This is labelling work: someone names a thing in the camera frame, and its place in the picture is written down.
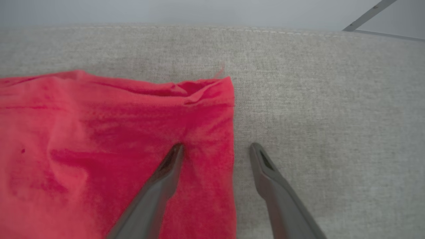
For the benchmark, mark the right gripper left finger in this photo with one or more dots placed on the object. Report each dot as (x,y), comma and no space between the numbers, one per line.
(152,199)

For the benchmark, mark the grey metal frame bar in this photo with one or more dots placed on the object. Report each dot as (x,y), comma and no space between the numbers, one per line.
(398,20)

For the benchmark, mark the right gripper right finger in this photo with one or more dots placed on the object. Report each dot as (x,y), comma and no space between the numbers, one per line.
(282,202)

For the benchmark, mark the red and white jersey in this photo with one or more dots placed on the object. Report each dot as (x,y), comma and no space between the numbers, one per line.
(99,149)

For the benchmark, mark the grey slanted metal bar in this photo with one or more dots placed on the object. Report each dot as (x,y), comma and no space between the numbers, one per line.
(368,15)

